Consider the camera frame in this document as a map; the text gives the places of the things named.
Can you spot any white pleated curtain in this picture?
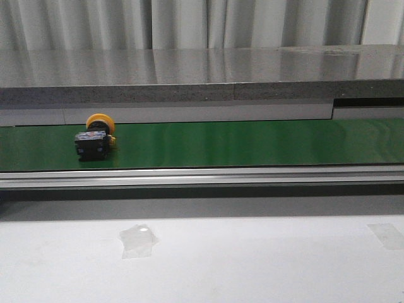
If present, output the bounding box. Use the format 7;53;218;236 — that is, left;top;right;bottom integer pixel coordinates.
1;1;403;51

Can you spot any white panel under counter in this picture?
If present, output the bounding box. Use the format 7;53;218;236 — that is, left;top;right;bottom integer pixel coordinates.
1;98;403;126

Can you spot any aluminium conveyor frame rail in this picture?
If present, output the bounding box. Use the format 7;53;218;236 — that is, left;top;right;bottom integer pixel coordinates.
1;164;403;190

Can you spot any clear tape patch left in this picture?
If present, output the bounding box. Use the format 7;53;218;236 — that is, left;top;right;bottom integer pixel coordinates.
119;224;160;259

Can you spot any grey speckled stone counter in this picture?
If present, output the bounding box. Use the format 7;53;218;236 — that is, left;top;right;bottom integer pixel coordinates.
1;45;403;109

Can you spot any yellow push button switch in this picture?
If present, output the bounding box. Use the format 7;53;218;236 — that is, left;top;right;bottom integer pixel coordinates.
74;113;116;162

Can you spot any green conveyor belt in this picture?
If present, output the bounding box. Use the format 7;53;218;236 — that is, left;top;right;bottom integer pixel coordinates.
1;119;403;172

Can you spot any clear tape strip right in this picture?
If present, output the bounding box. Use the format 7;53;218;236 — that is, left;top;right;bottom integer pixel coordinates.
368;223;404;250

